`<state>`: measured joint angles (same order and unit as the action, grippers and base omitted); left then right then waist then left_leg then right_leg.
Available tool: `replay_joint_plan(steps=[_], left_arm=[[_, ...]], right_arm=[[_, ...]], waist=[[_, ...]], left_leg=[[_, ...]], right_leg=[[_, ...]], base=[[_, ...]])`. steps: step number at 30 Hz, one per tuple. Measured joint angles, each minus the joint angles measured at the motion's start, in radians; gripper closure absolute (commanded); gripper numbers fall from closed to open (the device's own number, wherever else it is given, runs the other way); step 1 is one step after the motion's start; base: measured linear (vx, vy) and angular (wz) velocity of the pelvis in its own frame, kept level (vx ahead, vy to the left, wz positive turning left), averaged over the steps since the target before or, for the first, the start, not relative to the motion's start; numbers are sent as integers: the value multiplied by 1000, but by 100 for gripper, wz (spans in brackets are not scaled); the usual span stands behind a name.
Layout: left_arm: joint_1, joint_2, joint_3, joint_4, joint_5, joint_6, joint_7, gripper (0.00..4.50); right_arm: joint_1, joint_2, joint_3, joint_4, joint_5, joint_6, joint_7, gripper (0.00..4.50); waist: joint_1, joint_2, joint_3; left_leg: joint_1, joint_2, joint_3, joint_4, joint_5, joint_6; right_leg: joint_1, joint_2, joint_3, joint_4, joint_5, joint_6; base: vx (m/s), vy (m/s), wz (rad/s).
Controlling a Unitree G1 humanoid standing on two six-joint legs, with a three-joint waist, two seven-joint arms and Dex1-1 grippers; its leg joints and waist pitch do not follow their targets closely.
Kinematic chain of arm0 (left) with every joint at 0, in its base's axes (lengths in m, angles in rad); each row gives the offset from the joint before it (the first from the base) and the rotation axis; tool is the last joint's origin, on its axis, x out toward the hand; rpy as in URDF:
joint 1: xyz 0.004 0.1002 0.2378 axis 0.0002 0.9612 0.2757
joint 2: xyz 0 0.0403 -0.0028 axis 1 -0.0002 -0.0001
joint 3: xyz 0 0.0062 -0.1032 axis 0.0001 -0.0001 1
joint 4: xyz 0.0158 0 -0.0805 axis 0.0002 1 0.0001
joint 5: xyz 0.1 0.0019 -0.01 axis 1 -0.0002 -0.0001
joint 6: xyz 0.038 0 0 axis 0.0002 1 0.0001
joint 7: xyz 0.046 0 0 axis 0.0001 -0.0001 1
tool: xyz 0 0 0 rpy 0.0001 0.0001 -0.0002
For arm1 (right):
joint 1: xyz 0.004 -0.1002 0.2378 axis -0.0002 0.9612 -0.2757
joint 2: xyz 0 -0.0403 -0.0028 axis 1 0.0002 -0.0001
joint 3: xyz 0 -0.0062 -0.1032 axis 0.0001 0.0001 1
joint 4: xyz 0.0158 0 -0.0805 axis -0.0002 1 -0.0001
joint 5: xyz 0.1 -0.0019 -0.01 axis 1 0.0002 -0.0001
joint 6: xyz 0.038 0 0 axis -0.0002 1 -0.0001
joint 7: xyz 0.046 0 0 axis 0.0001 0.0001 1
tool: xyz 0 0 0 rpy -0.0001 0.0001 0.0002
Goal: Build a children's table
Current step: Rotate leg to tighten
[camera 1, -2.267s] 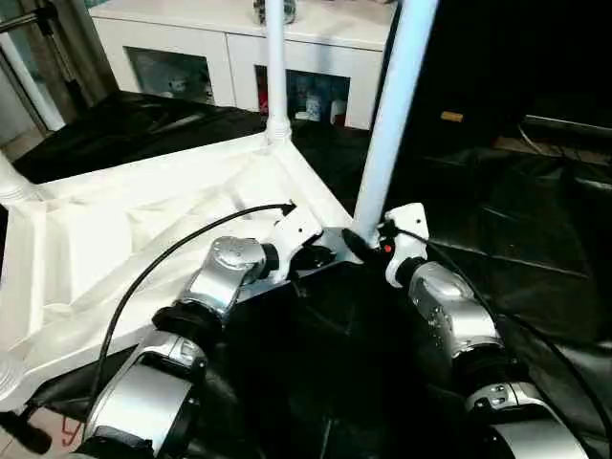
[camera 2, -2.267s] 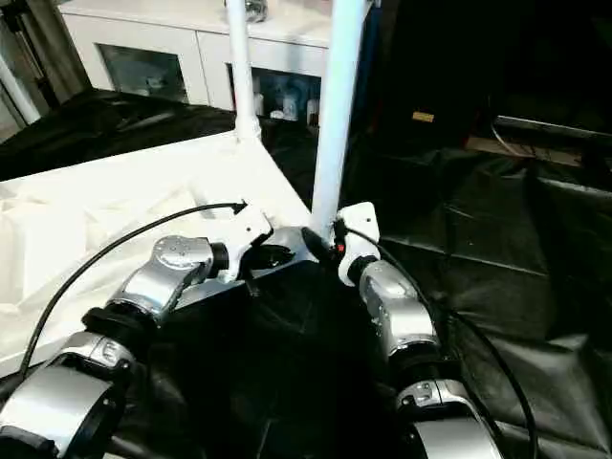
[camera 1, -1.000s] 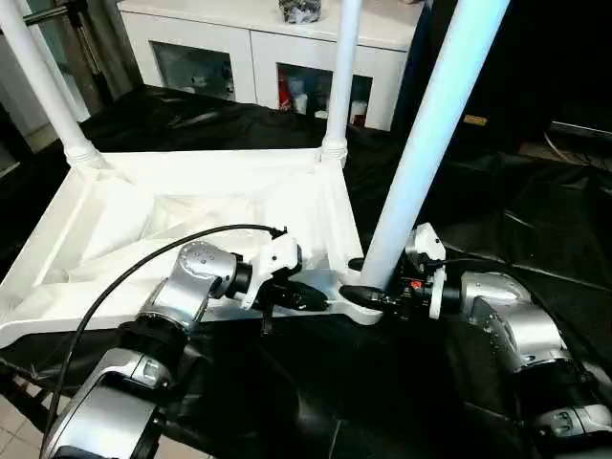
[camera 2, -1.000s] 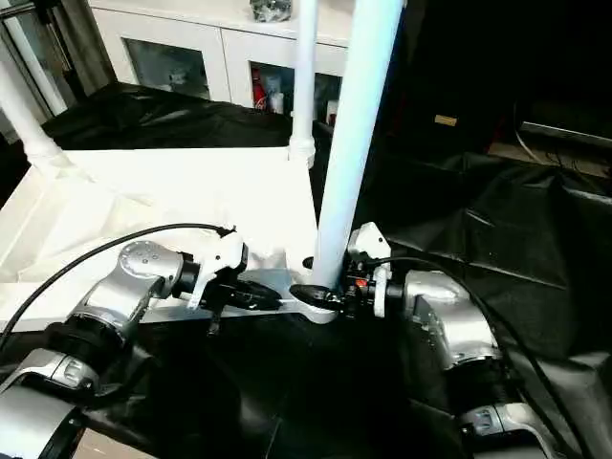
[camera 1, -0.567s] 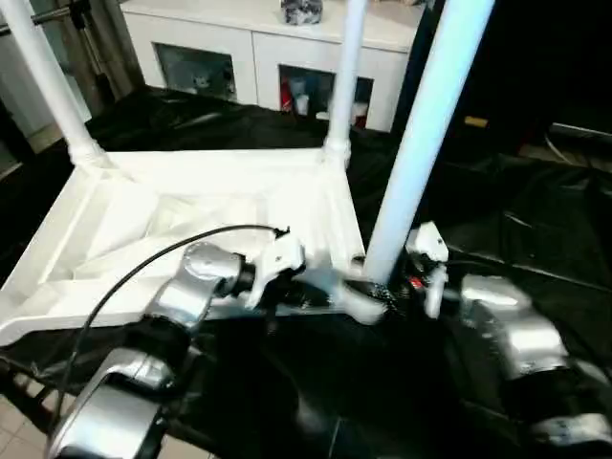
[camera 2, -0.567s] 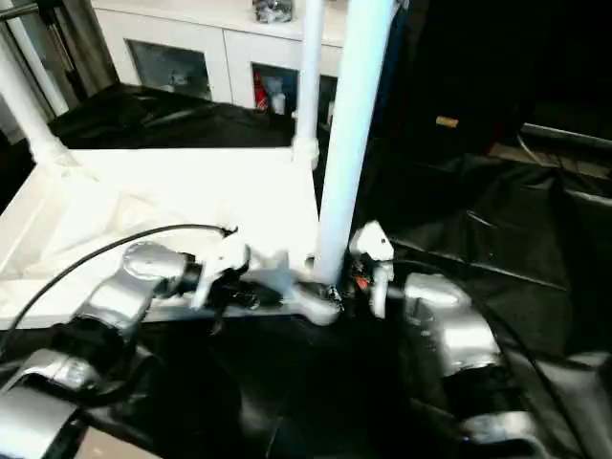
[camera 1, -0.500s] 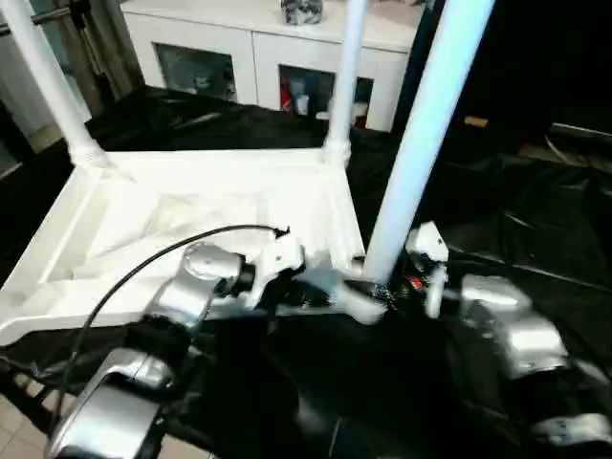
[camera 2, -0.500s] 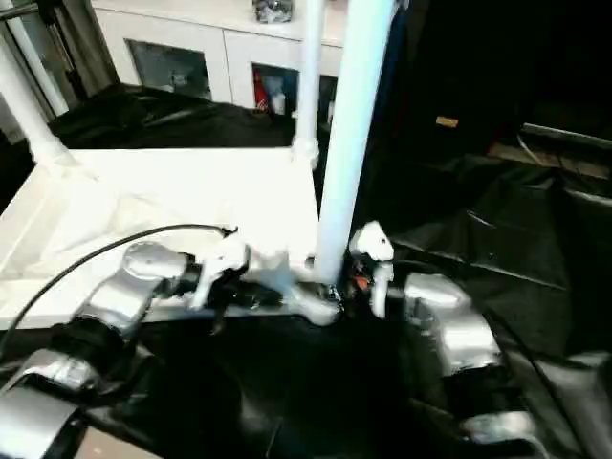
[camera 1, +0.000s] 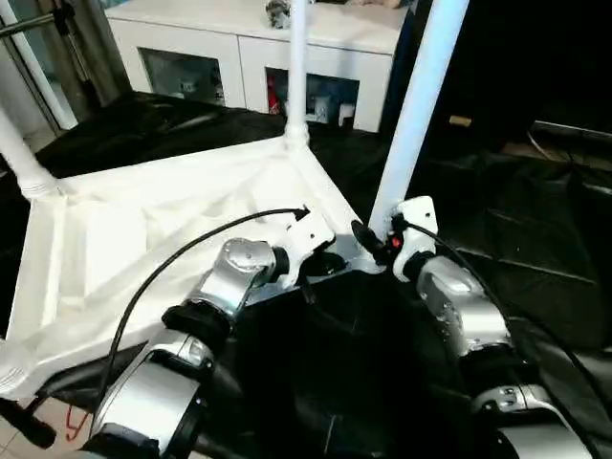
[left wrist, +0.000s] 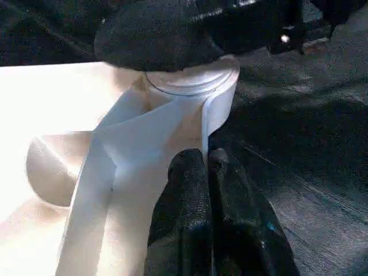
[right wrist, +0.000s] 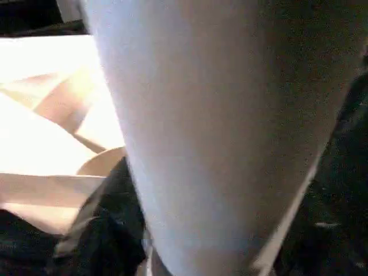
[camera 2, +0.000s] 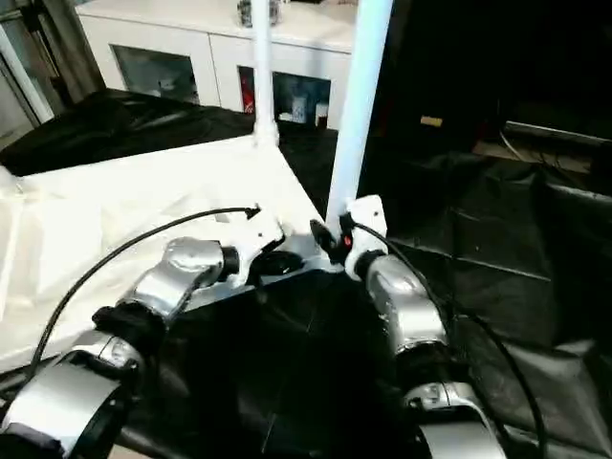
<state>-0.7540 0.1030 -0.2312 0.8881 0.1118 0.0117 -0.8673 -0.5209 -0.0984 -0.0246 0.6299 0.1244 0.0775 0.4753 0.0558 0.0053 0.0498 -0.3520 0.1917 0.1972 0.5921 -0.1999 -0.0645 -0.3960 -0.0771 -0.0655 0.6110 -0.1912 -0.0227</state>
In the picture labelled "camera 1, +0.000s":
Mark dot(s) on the black metal stand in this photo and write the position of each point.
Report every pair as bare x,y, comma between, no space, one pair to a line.
29,426

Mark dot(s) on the white plastic table leg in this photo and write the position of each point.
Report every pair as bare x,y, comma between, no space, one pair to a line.
24,158
416,105
297,67

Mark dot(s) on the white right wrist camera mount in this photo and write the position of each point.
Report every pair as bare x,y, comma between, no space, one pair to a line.
413,222

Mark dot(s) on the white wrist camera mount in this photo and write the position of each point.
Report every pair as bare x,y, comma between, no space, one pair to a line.
413,222
308,239

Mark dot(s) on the black plastic mat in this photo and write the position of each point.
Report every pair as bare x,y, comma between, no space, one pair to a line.
516,210

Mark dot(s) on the white glass-door cabinet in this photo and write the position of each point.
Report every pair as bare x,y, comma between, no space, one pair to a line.
191,43

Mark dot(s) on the red bottle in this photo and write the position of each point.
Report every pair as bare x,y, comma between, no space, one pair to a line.
273,98

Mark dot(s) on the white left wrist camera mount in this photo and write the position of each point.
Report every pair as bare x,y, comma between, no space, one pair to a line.
308,239

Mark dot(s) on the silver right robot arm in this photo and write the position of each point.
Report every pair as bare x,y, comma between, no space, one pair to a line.
459,306

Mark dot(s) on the small yellow label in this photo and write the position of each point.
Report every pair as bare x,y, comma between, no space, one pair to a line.
461,121

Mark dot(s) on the small white cup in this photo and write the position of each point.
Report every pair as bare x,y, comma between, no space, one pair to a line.
346,115

